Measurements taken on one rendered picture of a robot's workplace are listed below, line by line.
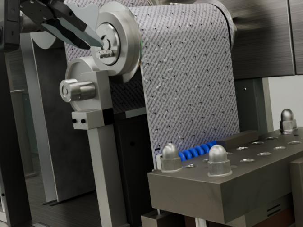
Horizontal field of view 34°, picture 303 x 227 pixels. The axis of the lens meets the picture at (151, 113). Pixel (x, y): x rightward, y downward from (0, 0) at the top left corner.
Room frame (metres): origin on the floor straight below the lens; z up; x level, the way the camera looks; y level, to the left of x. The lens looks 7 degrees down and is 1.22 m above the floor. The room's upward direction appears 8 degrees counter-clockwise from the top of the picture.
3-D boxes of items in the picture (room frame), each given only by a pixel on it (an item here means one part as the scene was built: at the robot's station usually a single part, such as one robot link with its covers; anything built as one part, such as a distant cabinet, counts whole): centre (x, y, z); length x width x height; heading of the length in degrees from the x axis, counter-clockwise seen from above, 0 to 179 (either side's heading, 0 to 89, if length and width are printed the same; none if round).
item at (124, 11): (0.90, 0.05, 1.25); 0.15 x 0.01 x 0.15; 40
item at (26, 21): (1.07, 0.23, 1.33); 0.06 x 0.06 x 0.06; 40
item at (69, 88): (0.87, 0.14, 1.18); 0.04 x 0.02 x 0.04; 40
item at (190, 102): (0.93, -0.08, 1.11); 0.23 x 0.01 x 0.18; 130
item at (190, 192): (0.86, -0.18, 1.00); 0.40 x 0.16 x 0.06; 130
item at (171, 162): (0.79, -0.02, 1.05); 0.04 x 0.04 x 0.04
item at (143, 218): (0.93, -0.08, 0.92); 0.28 x 0.04 x 0.04; 130
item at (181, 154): (0.91, -0.09, 1.03); 0.21 x 0.04 x 0.03; 130
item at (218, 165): (0.72, -0.09, 1.05); 0.04 x 0.04 x 0.04
